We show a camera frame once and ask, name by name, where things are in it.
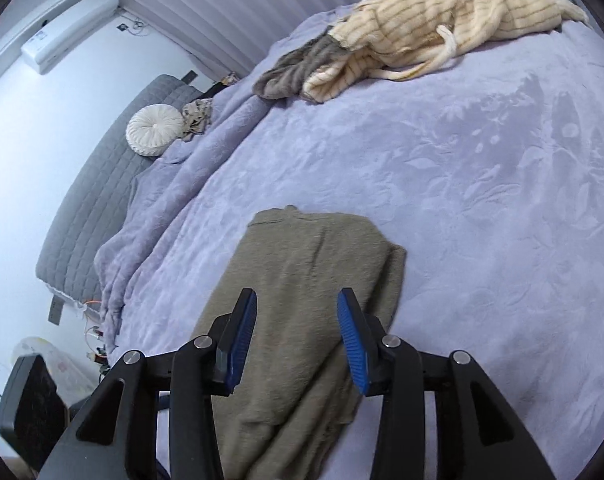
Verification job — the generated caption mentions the pale pleated curtains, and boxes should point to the pale pleated curtains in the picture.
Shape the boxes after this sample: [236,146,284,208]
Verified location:
[104,0,465,82]

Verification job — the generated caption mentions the olive knit sweater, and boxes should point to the olive knit sweater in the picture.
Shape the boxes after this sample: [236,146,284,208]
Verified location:
[191,205,407,480]

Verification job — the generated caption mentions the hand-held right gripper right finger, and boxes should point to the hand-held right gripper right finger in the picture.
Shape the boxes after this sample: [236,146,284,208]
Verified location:
[336,287,557,480]

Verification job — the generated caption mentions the black office chair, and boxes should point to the black office chair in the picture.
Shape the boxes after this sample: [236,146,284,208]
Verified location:
[0,354,100,477]

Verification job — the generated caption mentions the lavender fleece blanket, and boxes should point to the lavender fleece blanket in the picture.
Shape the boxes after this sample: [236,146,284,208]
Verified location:
[94,7,604,480]

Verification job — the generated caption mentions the tangle of cables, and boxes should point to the tangle of cables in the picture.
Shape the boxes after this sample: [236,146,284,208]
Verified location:
[82,299,115,363]

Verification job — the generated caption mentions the cream striped garment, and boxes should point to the cream striped garment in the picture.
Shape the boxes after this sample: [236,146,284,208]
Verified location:
[302,0,590,105]

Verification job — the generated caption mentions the white round pleated pillow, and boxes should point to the white round pleated pillow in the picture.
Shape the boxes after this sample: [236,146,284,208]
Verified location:
[126,104,183,157]

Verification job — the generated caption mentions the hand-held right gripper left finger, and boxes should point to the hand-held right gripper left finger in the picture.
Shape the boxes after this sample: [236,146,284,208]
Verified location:
[37,287,259,480]

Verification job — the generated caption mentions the white air conditioner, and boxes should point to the white air conditioner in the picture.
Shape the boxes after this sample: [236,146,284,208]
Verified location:
[21,0,119,76]

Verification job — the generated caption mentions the beige crumpled cloth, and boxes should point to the beige crumpled cloth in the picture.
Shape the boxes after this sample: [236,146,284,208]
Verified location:
[181,99,213,143]

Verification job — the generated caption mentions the grey fuzzy garment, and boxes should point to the grey fuzzy garment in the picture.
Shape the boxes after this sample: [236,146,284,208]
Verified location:
[253,32,349,100]

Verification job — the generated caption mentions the grey quilted headboard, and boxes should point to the grey quilted headboard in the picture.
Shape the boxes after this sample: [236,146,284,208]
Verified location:
[36,74,203,307]

